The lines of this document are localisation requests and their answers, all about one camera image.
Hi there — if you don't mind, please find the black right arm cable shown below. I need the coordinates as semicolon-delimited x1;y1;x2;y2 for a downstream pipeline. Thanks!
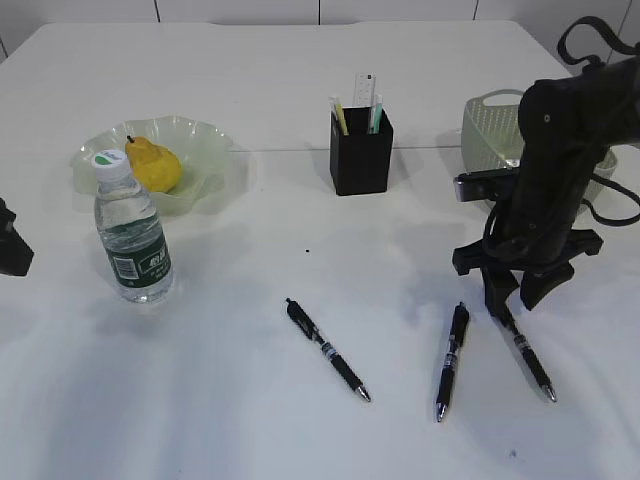
479;15;640;261

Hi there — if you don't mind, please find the black square pen holder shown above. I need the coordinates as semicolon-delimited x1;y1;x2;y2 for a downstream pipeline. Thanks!
329;108;394;196

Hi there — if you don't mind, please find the green woven plastic basket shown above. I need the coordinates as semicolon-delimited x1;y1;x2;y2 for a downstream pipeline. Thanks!
460;89;619;214

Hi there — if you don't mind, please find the black pen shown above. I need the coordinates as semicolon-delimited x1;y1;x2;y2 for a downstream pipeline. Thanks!
500;307;557;403
435;302;470;423
285;298;372;403

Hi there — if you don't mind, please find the yellow pear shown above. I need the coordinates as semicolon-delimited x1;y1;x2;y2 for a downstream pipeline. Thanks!
125;136;183;193

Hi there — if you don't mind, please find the clear plastic ruler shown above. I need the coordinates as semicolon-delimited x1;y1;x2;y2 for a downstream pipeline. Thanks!
352;72;376;108

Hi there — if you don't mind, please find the clear water bottle green label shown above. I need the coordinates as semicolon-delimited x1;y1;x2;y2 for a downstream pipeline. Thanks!
91;149;174;304

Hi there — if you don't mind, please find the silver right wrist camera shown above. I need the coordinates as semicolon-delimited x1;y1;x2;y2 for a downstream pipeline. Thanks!
453;168;519;202

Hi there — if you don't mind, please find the green wavy glass plate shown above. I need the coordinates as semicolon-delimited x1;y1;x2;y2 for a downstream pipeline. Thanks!
70;115;242;217

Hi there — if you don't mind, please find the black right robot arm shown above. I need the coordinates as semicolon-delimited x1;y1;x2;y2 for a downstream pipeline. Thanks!
452;57;639;322

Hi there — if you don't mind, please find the teal utility knife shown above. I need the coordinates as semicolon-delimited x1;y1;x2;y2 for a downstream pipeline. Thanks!
369;94;383;134

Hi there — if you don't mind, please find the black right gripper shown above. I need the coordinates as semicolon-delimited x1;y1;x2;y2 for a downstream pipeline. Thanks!
452;209;603;318

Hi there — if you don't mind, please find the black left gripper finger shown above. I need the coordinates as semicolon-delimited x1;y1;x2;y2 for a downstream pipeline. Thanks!
0;199;34;276

